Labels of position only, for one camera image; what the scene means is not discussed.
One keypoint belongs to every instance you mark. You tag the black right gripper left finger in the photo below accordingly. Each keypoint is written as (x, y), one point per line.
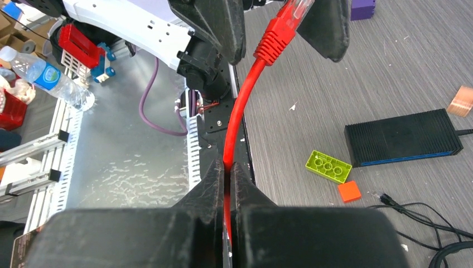
(204, 203)

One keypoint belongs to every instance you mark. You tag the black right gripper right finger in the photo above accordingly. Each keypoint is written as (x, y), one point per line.
(247, 200)

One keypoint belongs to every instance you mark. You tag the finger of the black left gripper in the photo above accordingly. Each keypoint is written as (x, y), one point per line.
(221, 22)
(326, 28)

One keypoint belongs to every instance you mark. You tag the black power adapter with cord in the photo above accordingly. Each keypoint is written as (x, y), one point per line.
(464, 238)

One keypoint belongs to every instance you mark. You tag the black network switch box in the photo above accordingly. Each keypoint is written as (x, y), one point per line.
(404, 138)

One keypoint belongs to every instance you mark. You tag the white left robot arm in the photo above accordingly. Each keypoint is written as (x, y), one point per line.
(164, 28)

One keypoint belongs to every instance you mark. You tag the purple block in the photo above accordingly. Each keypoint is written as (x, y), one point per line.
(362, 9)

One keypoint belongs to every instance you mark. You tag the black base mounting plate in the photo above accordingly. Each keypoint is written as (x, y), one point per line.
(212, 126)

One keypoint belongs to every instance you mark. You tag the green lego brick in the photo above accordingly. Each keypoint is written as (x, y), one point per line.
(328, 167)

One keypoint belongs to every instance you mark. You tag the orange-red cube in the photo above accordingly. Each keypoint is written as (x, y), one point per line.
(349, 191)

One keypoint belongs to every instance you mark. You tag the red and blue toy truck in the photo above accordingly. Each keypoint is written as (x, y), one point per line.
(83, 58)

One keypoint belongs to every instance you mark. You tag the tan wooden block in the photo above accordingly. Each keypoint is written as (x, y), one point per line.
(461, 104)

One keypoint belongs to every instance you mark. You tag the clear plastic water bottle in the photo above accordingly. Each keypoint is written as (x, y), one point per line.
(49, 78)

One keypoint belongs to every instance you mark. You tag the red basket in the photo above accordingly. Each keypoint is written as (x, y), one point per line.
(13, 113)

